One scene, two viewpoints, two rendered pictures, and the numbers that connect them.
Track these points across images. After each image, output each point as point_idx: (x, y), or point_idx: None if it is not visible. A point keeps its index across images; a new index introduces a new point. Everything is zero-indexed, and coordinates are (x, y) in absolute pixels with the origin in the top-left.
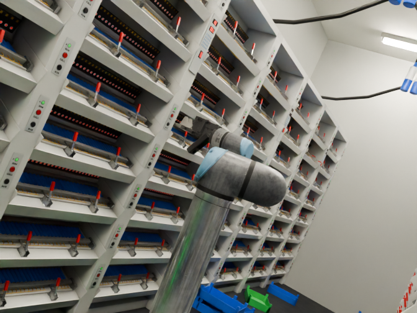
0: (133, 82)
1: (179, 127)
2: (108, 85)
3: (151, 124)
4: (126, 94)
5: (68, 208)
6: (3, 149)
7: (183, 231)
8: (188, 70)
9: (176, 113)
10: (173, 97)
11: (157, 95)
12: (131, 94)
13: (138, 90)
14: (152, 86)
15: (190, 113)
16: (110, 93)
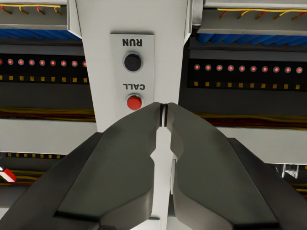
0: (193, 88)
1: (216, 128)
2: (297, 63)
3: (196, 20)
4: (225, 62)
5: None
6: None
7: None
8: (156, 216)
9: (107, 113)
10: (172, 154)
11: (247, 131)
12: (212, 69)
13: (203, 84)
14: (303, 153)
15: (12, 129)
16: (304, 49)
